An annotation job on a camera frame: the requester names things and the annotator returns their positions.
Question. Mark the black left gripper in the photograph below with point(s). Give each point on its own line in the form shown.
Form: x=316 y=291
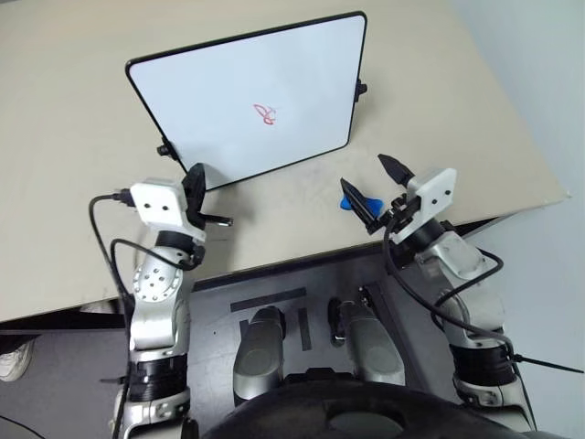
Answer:
x=194 y=192

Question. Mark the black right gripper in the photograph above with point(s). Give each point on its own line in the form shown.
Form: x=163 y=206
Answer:
x=400 y=212

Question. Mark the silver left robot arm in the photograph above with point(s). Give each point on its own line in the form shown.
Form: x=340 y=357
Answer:
x=155 y=283

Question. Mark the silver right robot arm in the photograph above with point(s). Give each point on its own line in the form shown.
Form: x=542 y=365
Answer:
x=457 y=256

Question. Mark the blue eraser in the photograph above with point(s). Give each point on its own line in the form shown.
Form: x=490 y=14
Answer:
x=374 y=206

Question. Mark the black whiteboard stand knob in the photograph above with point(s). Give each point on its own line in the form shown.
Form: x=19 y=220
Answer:
x=162 y=149
x=362 y=88

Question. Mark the long black tape strip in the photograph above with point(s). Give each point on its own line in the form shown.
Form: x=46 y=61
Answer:
x=267 y=299

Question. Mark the silver grey rounded robot leg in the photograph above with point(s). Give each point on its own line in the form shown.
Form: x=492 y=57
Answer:
x=372 y=347
x=258 y=352

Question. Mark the short black tape strip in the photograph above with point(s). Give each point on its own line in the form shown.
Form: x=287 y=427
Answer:
x=305 y=329

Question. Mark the black rounded body shell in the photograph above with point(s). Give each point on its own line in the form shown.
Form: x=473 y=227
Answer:
x=365 y=411

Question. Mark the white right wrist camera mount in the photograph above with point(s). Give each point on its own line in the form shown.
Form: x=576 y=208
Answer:
x=434 y=192

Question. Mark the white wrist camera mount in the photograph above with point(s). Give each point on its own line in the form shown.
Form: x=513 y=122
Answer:
x=434 y=192
x=157 y=203

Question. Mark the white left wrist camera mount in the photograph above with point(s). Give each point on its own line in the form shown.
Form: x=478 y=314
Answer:
x=157 y=203

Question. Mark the whiteboard with black frame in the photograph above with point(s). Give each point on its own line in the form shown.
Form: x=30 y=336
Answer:
x=256 y=68

